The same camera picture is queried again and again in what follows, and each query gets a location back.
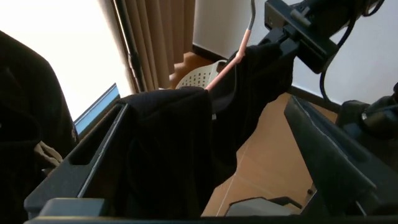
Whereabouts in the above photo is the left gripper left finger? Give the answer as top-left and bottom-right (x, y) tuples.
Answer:
(24, 102), (130, 218)

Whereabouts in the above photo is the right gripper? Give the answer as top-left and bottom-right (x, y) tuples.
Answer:
(264, 0), (340, 75)

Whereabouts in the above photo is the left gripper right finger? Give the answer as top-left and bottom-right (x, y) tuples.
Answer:
(284, 95), (398, 218)

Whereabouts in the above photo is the pink clothes hanger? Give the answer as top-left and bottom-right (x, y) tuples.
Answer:
(204, 0), (257, 92)

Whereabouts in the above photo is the black garment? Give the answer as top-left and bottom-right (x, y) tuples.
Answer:
(83, 42), (296, 219)
(0, 29), (79, 224)

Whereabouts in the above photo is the white laundry basket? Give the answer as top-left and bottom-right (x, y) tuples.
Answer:
(175, 59), (228, 91)

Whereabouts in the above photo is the black clothes rack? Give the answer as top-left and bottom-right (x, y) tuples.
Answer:
(113, 0), (147, 93)

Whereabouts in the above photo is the window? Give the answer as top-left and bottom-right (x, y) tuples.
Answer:
(0, 0), (135, 138)

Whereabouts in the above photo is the brown curtain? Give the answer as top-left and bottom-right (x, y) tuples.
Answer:
(104, 0), (197, 93)

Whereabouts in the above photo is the black cable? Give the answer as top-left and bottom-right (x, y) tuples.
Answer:
(319, 0), (387, 105)

